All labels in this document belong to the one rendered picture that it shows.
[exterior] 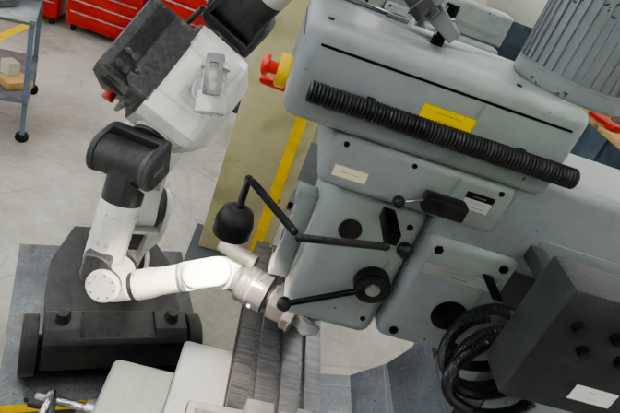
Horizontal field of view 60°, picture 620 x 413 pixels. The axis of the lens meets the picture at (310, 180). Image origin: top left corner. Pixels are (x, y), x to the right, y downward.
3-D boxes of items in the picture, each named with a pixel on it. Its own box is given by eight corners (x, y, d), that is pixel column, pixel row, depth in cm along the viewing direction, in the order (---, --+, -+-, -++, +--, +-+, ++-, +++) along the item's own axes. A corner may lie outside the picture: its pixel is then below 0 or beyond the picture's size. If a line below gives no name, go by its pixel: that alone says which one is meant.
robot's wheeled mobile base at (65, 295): (41, 250, 223) (49, 183, 208) (166, 255, 246) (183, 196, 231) (26, 379, 174) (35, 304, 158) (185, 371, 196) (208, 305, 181)
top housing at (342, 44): (277, 114, 84) (311, 14, 76) (287, 65, 107) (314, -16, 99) (545, 202, 90) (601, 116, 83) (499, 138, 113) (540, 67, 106)
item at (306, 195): (268, 273, 113) (299, 191, 103) (268, 262, 116) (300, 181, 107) (285, 278, 113) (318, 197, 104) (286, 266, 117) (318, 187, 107)
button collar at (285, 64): (271, 89, 92) (281, 57, 90) (274, 78, 98) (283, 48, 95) (282, 93, 93) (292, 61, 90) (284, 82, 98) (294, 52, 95)
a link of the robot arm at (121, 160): (81, 192, 118) (98, 134, 115) (103, 185, 127) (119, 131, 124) (129, 211, 117) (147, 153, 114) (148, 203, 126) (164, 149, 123)
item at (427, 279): (374, 337, 107) (429, 235, 95) (364, 262, 128) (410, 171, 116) (460, 360, 109) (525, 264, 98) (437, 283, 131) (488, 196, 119)
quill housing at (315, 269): (278, 316, 107) (333, 183, 93) (284, 254, 125) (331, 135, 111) (367, 340, 110) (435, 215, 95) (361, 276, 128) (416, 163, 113)
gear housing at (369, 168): (315, 183, 90) (335, 132, 86) (315, 126, 112) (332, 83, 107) (494, 239, 95) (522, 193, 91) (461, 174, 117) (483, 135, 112)
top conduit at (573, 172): (304, 104, 79) (312, 83, 78) (304, 95, 83) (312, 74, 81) (572, 194, 85) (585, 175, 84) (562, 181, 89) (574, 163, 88)
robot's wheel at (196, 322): (173, 338, 210) (184, 301, 201) (185, 338, 212) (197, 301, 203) (180, 381, 195) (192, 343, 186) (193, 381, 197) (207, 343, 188)
